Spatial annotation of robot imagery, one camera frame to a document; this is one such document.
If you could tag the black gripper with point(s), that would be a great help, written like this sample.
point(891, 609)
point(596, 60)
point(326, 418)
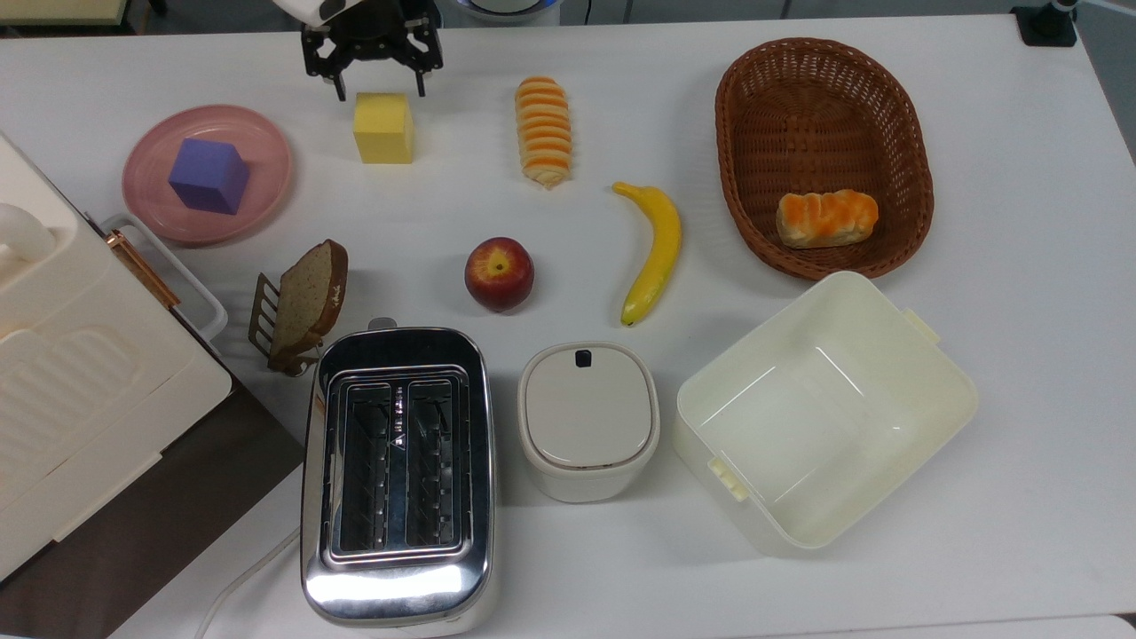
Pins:
point(377, 31)

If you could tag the yellow foam cube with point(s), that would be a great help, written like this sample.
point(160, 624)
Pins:
point(383, 129)

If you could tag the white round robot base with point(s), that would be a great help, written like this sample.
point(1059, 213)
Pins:
point(510, 9)

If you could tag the purple foam cube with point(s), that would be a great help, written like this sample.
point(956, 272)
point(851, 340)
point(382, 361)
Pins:
point(209, 177)

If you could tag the pink round plate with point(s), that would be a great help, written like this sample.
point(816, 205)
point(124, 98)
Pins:
point(257, 151)

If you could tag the long orange striped bread roll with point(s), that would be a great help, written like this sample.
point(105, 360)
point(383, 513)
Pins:
point(544, 133)

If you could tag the brown bread slice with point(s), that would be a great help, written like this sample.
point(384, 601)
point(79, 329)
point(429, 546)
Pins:
point(306, 293)

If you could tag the red apple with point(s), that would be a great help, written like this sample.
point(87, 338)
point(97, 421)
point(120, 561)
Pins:
point(499, 275)

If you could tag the small toast rack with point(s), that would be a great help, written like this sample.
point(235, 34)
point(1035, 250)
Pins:
point(262, 311)

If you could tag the beige flat board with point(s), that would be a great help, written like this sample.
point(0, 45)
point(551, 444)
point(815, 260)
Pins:
point(53, 11)

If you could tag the yellow banana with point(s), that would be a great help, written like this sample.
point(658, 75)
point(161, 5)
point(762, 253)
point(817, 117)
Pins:
point(661, 240)

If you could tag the small cream lidded bin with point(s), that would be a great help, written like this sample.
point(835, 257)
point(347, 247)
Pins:
point(586, 417)

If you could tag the brown wicker basket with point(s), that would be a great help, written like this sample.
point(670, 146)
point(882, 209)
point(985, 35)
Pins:
point(799, 106)

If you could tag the cream plastic cabinet box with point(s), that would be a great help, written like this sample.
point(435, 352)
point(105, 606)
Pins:
point(89, 399)

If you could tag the short orange glazed bread loaf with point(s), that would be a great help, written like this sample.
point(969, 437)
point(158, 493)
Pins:
point(825, 219)

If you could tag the cream chrome two-slot toaster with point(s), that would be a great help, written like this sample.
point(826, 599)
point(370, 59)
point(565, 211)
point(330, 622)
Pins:
point(399, 586)

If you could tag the cream open plastic container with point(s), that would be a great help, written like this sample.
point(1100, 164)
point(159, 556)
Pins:
point(932, 399)

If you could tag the black camera stand base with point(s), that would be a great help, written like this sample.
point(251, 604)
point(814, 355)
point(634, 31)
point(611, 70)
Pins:
point(1047, 27)

